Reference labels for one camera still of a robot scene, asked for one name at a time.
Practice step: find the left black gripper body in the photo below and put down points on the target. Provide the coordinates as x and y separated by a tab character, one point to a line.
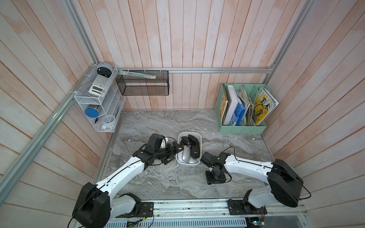
167	153

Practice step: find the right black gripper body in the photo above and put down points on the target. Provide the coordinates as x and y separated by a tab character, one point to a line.
213	177

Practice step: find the silver mouse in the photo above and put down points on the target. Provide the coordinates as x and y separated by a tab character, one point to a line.
193	161
186	155

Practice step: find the black mouse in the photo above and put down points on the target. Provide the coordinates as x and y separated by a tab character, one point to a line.
185	140
195	147

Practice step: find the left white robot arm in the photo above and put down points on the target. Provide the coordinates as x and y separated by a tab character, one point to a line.
97	203

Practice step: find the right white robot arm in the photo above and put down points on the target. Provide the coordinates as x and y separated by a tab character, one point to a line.
283	183

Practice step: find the white storage box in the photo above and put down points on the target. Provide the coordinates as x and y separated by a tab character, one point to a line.
180	155

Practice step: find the white cup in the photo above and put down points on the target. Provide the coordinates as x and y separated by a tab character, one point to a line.
108	122

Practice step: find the white book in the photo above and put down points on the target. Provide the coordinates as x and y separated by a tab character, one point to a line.
232	100

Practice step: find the blue folder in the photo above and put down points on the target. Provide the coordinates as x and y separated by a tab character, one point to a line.
239	113

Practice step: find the green file organizer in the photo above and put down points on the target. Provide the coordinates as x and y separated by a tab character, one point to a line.
252	90

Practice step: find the blue lid jar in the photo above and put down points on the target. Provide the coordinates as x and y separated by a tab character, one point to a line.
92	111

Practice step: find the yellow magazine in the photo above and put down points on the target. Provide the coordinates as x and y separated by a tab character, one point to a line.
264	104

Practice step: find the white calculator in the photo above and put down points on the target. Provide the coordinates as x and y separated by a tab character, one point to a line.
100	86

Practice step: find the round grey speaker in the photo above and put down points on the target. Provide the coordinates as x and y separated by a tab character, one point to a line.
104	69

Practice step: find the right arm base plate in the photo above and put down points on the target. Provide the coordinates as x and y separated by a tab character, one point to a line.
243	207

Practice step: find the aluminium rail frame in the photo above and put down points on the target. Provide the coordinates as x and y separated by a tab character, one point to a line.
213	213

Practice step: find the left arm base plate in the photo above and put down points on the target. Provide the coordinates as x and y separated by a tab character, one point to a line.
141	209

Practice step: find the black wire basket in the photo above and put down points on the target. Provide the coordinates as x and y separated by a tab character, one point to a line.
143	83

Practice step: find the white wire shelf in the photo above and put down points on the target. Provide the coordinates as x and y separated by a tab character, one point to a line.
111	104

